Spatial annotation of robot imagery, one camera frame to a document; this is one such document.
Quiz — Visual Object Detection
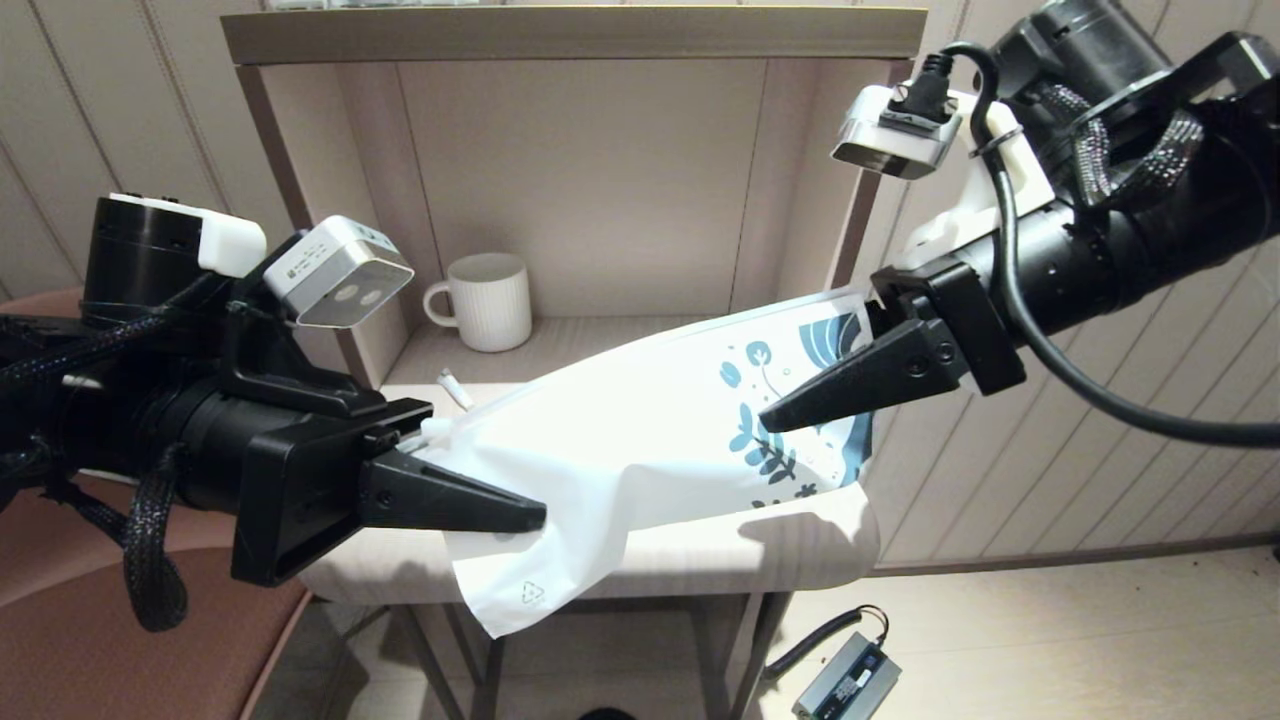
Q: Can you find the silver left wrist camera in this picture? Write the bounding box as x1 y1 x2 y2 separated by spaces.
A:
262 215 416 329

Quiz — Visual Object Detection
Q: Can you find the pink-brown upholstered chair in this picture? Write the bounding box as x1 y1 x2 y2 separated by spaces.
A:
0 285 316 720

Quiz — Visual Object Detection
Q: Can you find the beige wooden desk with hutch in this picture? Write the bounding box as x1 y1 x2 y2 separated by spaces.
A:
220 6 928 720

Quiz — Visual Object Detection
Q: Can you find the grey power adapter box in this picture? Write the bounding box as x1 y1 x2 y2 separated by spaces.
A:
791 634 901 720

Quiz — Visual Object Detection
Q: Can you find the brown skirting board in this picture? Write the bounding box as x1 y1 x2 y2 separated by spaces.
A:
870 535 1280 579

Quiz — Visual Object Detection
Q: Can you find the right arm braided cable sleeve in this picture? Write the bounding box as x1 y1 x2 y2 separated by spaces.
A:
1040 85 1206 209

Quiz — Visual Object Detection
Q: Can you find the white floral zip pouch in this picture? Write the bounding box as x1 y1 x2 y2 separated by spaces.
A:
415 285 881 639

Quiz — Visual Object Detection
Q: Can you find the black adapter cable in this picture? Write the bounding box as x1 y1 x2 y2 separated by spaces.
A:
762 607 889 685

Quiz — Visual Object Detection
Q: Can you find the white ribbed ceramic mug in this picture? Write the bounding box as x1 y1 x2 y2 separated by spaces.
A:
424 252 533 353

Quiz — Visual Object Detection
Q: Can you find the black right camera cable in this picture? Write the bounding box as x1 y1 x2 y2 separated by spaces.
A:
915 42 1280 448

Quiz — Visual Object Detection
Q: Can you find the left arm braided cable sleeve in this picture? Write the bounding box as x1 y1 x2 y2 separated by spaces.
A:
0 270 231 633

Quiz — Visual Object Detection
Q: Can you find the arm braided cable sleeve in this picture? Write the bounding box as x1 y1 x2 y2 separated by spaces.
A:
1040 85 1206 209
0 270 231 633

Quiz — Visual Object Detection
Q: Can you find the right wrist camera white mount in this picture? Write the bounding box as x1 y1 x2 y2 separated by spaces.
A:
831 83 1056 271

